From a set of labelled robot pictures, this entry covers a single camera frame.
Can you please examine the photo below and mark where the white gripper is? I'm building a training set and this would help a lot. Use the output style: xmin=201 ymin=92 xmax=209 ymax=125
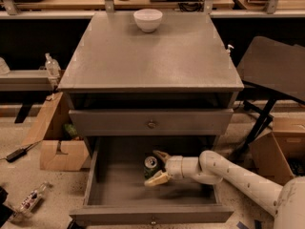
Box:
xmin=144 ymin=150 xmax=201 ymax=187

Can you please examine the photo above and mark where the green soda can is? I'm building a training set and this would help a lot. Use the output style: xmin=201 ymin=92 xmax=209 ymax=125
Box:
xmin=144 ymin=156 xmax=160 ymax=179

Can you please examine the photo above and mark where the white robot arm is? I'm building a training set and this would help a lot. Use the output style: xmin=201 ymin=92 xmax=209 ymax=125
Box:
xmin=145 ymin=150 xmax=305 ymax=229

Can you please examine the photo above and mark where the open middle drawer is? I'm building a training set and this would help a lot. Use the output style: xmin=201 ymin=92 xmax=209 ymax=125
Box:
xmin=70 ymin=136 xmax=234 ymax=226

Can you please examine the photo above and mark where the closed top drawer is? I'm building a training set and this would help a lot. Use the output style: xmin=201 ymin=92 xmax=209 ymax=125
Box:
xmin=69 ymin=109 xmax=233 ymax=136

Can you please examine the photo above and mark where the grey drawer cabinet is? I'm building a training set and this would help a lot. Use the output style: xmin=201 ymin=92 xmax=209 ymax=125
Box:
xmin=57 ymin=10 xmax=245 ymax=229

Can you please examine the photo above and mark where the green bag by box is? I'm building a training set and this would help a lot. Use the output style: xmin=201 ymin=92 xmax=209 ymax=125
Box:
xmin=63 ymin=123 xmax=79 ymax=139

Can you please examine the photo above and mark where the left cardboard box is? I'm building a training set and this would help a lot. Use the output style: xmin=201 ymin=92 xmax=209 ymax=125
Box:
xmin=22 ymin=93 xmax=92 ymax=171

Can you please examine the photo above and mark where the cardboard box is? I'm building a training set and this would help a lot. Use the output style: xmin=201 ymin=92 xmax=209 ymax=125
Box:
xmin=22 ymin=93 xmax=92 ymax=171
xmin=250 ymin=117 xmax=305 ymax=185

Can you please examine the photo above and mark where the right cardboard box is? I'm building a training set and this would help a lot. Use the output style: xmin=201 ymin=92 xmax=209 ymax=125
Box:
xmin=250 ymin=117 xmax=305 ymax=185

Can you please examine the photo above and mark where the small white pump bottle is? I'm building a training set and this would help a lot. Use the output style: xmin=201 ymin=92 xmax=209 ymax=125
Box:
xmin=226 ymin=44 xmax=234 ymax=56

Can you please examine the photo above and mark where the plastic bottle on floor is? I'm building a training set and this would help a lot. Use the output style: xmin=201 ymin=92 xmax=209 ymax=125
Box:
xmin=13 ymin=181 xmax=51 ymax=221

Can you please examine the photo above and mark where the black power adapter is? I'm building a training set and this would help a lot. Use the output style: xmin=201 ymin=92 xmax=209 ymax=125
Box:
xmin=6 ymin=148 xmax=27 ymax=163

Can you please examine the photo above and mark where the clear bottle on shelf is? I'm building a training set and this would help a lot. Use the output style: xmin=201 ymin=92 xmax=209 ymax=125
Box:
xmin=45 ymin=52 xmax=61 ymax=77

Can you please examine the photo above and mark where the white ceramic bowl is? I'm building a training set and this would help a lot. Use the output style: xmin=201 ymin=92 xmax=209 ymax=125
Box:
xmin=133 ymin=9 xmax=163 ymax=32

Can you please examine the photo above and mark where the black folding table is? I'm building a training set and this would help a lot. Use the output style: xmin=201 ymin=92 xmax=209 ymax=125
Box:
xmin=231 ymin=36 xmax=305 ymax=159

